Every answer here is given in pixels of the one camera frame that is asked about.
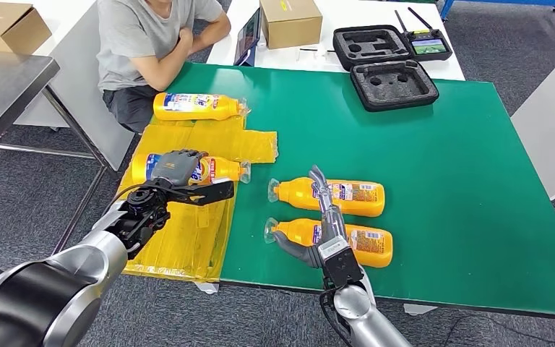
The cardboard box with yellow label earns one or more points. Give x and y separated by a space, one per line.
289 25

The plain cardboard box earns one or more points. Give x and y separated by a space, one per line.
4 29

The steel table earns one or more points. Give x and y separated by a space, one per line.
0 91

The long white table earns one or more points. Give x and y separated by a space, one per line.
354 14

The seated person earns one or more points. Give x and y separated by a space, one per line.
129 43

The dark tablet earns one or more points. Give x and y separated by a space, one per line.
248 37

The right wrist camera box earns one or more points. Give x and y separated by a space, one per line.
342 268

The blue metal rack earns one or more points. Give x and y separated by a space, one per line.
521 2

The yellow plastic sheet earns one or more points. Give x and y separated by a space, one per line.
196 230

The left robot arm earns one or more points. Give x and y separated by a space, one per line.
86 258

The black remote controller with screen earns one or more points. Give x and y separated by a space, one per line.
429 47

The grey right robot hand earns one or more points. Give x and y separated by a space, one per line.
332 230

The orange detergent bottle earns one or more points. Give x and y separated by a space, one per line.
225 170
186 108
378 249
296 194

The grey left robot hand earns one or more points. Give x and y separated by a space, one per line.
174 167

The open black foam case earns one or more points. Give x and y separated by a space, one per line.
392 97

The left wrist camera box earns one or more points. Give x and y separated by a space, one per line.
210 193

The small clear plastic item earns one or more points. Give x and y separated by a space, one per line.
316 56

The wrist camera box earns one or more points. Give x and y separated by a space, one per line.
210 193
342 268

